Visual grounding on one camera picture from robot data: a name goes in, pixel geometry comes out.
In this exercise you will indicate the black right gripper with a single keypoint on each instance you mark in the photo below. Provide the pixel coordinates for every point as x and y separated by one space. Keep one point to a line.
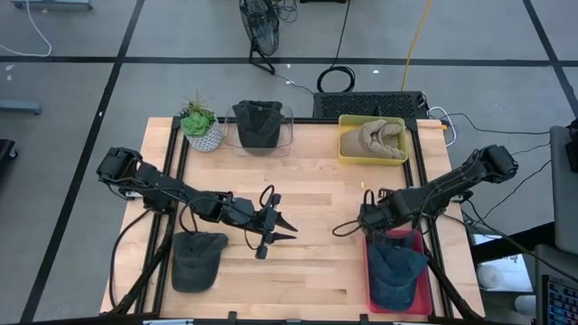
384 212

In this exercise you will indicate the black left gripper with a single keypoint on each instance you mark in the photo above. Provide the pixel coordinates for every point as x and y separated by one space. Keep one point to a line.
244 212

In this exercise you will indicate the blue denim baseball cap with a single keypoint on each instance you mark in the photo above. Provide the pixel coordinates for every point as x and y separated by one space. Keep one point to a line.
393 280

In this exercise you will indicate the beige baseball cap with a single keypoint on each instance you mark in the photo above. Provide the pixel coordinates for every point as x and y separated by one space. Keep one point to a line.
375 140

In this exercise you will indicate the dark grey baseball cap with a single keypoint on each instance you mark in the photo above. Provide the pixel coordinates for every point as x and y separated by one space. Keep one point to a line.
257 126
196 262

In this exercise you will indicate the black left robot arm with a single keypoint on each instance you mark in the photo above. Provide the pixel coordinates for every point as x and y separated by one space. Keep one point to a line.
158 185

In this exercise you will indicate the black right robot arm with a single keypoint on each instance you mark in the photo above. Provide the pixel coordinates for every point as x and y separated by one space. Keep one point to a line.
451 180

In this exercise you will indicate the yellow plastic bin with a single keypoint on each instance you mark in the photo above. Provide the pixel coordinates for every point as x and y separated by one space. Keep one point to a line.
370 118

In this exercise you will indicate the red plastic bin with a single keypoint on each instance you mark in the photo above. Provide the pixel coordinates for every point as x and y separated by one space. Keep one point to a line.
424 298

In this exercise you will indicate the clear plastic bin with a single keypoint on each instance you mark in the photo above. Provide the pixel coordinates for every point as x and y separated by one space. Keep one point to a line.
230 144

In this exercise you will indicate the black perforated computer case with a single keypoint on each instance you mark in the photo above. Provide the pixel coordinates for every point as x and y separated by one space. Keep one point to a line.
361 106

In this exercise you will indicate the succulent in patterned white pot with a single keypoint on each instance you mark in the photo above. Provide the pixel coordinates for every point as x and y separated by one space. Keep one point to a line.
205 137

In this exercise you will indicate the white paper roll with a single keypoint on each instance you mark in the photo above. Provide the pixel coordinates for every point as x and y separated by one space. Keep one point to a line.
503 277

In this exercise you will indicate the grey office desk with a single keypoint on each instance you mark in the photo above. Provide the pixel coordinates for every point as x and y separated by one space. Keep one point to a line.
564 203

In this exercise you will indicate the computer keyboard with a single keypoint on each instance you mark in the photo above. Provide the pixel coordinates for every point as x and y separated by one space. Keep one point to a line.
562 302

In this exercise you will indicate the black floor fan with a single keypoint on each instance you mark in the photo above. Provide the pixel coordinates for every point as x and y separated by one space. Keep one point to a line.
262 27

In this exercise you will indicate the grey metal base bar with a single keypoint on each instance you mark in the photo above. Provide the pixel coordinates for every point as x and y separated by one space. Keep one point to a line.
20 107
52 4

